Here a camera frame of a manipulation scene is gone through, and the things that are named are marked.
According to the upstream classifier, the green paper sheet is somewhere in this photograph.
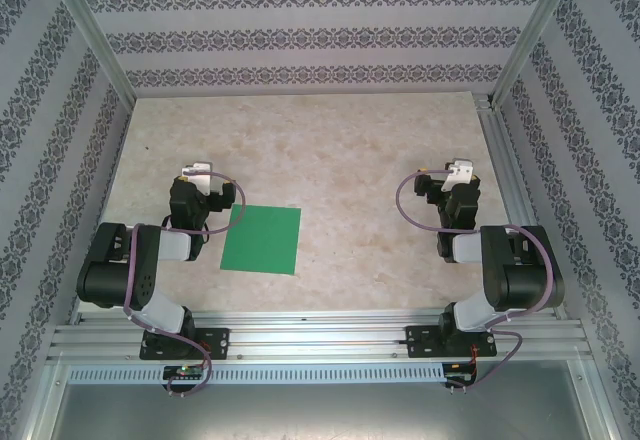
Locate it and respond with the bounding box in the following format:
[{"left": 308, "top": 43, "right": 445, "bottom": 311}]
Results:
[{"left": 219, "top": 204, "right": 303, "bottom": 277}]

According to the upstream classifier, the right circuit board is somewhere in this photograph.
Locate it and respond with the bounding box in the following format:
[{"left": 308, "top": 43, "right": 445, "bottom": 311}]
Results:
[{"left": 444, "top": 363, "right": 477, "bottom": 381}]

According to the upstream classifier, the circuit board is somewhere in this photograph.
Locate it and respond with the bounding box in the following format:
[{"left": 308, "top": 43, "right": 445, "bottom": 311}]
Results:
[
  {"left": 444, "top": 363, "right": 477, "bottom": 381},
  {"left": 162, "top": 364, "right": 205, "bottom": 381}
]

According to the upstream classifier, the left circuit board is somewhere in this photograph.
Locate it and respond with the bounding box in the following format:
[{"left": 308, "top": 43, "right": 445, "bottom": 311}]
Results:
[{"left": 162, "top": 364, "right": 205, "bottom": 381}]

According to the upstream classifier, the grey metal panel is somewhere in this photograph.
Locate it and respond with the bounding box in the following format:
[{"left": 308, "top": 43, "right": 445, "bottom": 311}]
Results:
[{"left": 47, "top": 383, "right": 615, "bottom": 440}]

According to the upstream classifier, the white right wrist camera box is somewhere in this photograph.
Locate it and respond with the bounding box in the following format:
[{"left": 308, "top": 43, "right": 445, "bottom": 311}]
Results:
[{"left": 442, "top": 158, "right": 475, "bottom": 194}]

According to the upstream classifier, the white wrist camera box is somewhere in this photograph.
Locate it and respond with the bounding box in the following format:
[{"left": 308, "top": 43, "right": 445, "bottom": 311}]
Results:
[
  {"left": 442, "top": 158, "right": 475, "bottom": 194},
  {"left": 180, "top": 161, "right": 215, "bottom": 195}
]

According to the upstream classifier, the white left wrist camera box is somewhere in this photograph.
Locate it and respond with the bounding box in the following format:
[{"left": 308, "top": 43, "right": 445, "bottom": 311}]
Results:
[{"left": 180, "top": 161, "right": 215, "bottom": 195}]

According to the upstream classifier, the aluminium side rail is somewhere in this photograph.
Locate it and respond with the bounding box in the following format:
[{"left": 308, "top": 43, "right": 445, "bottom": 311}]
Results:
[{"left": 474, "top": 90, "right": 571, "bottom": 321}]

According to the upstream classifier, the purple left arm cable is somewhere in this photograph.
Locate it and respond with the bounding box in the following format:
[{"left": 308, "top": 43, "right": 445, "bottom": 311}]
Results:
[{"left": 122, "top": 169, "right": 247, "bottom": 397}]

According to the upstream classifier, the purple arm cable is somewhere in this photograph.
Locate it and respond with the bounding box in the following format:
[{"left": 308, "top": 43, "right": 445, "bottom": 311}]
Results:
[
  {"left": 396, "top": 168, "right": 557, "bottom": 392},
  {"left": 122, "top": 169, "right": 247, "bottom": 397}
]

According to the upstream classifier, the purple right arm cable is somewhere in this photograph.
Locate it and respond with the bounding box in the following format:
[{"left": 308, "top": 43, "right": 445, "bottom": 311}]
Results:
[{"left": 396, "top": 168, "right": 557, "bottom": 392}]

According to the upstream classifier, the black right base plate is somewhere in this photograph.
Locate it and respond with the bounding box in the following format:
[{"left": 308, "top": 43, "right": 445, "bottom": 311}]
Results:
[{"left": 404, "top": 324, "right": 500, "bottom": 360}]

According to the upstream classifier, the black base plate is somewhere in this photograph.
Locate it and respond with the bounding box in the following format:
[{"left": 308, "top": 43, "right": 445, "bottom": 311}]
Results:
[
  {"left": 139, "top": 327, "right": 232, "bottom": 361},
  {"left": 404, "top": 324, "right": 500, "bottom": 360}
]

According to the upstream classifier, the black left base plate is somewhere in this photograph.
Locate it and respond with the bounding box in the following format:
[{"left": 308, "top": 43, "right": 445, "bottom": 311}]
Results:
[{"left": 139, "top": 327, "right": 232, "bottom": 361}]

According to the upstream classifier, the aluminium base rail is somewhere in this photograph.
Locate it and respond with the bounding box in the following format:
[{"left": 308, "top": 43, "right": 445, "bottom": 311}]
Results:
[{"left": 47, "top": 309, "right": 590, "bottom": 362}]

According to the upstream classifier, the aluminium frame post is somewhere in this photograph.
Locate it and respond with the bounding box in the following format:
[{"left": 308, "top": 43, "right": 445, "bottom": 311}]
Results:
[
  {"left": 490, "top": 0, "right": 586, "bottom": 109},
  {"left": 43, "top": 0, "right": 139, "bottom": 105}
]

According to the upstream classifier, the slotted grey cable duct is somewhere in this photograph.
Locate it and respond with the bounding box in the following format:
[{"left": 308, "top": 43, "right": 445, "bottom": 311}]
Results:
[{"left": 66, "top": 362, "right": 448, "bottom": 386}]

